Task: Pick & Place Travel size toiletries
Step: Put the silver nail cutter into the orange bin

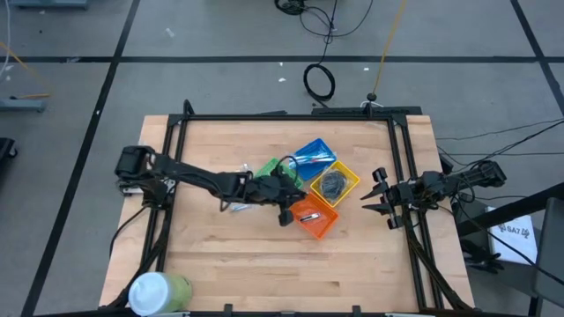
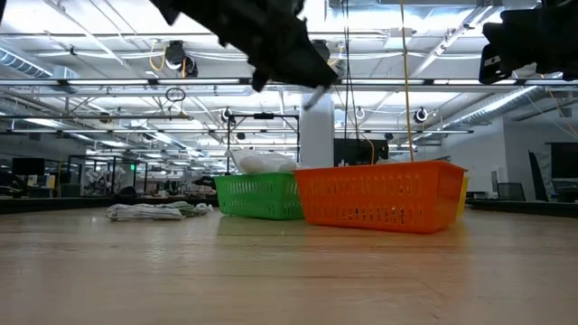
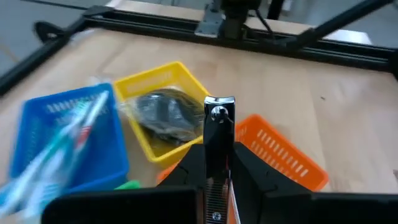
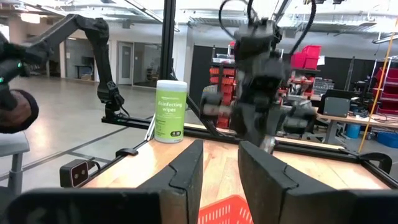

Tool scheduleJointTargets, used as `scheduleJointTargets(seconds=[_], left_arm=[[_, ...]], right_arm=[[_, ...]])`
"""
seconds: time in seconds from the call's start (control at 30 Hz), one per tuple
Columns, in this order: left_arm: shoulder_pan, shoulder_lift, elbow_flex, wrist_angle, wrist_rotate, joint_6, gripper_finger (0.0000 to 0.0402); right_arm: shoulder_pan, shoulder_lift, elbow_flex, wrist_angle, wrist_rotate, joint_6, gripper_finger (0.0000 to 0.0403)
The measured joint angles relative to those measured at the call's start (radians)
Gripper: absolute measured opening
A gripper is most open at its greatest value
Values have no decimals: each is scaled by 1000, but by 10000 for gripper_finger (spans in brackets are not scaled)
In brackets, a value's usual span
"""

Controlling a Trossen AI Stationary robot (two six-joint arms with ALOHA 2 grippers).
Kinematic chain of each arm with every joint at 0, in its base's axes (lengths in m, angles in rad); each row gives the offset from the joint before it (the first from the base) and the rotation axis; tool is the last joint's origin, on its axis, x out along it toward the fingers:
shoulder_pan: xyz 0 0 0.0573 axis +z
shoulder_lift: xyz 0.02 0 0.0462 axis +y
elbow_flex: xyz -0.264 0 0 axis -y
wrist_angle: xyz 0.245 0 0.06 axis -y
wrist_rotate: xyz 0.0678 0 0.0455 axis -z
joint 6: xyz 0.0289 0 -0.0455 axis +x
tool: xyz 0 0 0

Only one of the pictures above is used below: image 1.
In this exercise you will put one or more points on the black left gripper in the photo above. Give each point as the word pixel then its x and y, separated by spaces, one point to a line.
pixel 264 189

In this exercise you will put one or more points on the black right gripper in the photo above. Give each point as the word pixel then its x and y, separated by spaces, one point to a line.
pixel 403 196

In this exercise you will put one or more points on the red toothbrush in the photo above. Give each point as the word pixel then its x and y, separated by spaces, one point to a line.
pixel 315 158

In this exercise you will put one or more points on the small white plastic bag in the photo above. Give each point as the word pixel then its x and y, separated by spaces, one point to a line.
pixel 245 167

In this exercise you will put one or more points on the clear toothbrush packet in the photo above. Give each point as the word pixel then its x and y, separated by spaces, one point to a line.
pixel 241 208

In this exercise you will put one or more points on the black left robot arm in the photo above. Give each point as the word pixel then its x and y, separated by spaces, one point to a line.
pixel 194 174

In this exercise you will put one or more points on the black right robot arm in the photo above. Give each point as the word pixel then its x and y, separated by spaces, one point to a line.
pixel 467 176

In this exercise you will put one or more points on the small dark metallic item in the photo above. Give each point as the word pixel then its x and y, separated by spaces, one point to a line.
pixel 309 217

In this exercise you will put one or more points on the green plastic basket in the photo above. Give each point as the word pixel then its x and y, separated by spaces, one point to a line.
pixel 266 169

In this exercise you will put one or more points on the yellow plastic basket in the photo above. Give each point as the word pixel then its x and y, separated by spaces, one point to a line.
pixel 348 178

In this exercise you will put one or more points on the orange plastic basket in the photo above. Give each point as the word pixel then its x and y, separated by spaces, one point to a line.
pixel 324 226

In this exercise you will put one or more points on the blue plastic basket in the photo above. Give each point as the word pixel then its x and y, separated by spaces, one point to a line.
pixel 317 147

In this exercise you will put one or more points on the black diagonal metal bar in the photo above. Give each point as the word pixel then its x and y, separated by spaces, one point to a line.
pixel 511 209

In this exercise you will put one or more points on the white cardboard box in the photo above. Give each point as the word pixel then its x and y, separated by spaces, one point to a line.
pixel 515 238

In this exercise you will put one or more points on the green canister with white lid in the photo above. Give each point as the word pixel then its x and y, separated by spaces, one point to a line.
pixel 156 292

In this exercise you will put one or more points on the grey metal floor foot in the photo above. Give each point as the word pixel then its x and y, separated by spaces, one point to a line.
pixel 22 105

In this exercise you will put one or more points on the black floor object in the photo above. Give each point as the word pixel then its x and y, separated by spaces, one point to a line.
pixel 6 149

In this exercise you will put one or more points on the black metal table frame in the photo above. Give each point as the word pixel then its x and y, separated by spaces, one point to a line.
pixel 286 117

